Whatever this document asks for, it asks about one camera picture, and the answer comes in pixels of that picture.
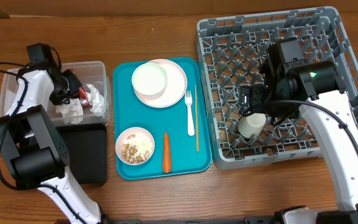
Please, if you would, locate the white plastic fork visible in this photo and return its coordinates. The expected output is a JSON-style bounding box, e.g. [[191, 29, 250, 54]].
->
[[185, 90, 195, 136]]

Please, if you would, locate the large white plate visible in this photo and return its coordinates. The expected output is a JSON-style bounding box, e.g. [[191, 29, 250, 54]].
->
[[134, 59, 187, 108]]

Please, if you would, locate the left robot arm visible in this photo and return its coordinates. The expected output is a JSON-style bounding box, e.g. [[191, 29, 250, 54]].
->
[[0, 43, 109, 223]]

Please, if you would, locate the grey dishwasher rack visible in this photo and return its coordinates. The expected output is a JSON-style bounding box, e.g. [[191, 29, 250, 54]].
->
[[197, 6, 358, 170]]

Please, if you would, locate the clear plastic storage bin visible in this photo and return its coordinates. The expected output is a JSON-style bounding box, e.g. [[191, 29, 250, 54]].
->
[[0, 61, 111, 125]]

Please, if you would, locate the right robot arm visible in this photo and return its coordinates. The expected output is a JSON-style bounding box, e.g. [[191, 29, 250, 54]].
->
[[239, 37, 358, 224]]

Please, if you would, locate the white plastic cup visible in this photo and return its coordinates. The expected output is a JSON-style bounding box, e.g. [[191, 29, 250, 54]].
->
[[237, 113, 266, 139]]

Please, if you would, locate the bowl with nuts and crumbs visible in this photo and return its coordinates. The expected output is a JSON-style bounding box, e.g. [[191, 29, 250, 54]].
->
[[116, 127, 155, 166]]

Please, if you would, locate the orange carrot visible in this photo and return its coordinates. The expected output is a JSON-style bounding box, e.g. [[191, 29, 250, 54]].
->
[[162, 132, 172, 173]]

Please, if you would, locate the wooden chopstick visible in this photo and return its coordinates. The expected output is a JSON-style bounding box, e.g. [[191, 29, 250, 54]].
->
[[195, 84, 200, 152]]

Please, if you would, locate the red snack wrapper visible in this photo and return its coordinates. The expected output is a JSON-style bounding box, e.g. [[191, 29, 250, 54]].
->
[[79, 86, 90, 108]]

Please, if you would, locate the small white plate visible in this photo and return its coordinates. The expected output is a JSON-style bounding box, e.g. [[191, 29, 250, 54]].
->
[[132, 62, 167, 96]]

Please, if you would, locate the black plastic tray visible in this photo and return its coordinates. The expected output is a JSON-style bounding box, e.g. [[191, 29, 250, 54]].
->
[[57, 123, 108, 184]]

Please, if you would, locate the teal serving tray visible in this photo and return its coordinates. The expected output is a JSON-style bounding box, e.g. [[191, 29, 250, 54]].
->
[[112, 57, 212, 180]]

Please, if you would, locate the white napkin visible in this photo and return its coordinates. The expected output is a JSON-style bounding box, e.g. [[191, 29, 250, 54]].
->
[[55, 98, 83, 124], [86, 84, 105, 116]]

